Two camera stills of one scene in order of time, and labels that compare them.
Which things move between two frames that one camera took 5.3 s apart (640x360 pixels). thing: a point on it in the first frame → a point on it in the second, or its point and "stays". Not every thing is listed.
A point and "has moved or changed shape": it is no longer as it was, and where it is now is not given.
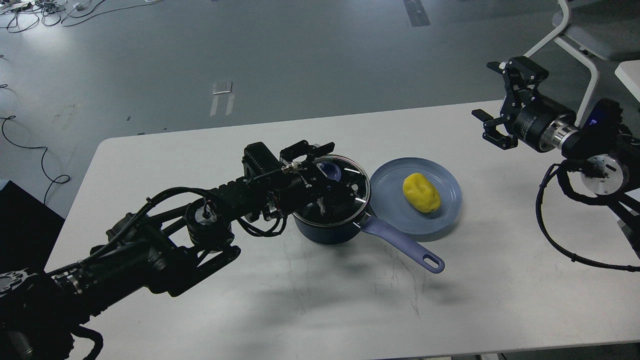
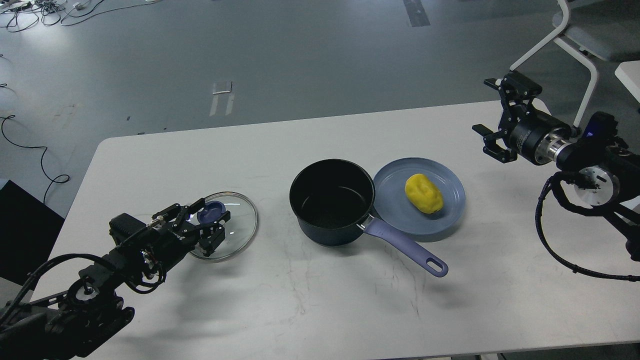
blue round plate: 389,205 stays
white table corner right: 628,73 stays
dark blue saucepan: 339,217 stays
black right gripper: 529,115 → 534,136
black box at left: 29,230 stays
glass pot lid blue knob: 332,170 has moved or changed shape
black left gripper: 304,186 → 166,243
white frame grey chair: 609,29 stays
